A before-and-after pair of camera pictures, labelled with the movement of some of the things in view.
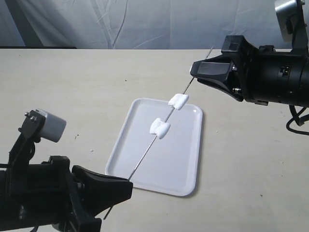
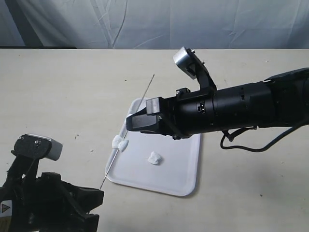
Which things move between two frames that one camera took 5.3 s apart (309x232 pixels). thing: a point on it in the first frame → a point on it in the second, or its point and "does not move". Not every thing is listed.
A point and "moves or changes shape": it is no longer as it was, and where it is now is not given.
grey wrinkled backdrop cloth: (137, 24) does not move
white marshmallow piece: (160, 128) moves or changes shape
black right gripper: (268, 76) → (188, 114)
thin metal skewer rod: (172, 114) → (135, 113)
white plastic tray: (172, 166) does not move
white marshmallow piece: (178, 101) moves or changes shape
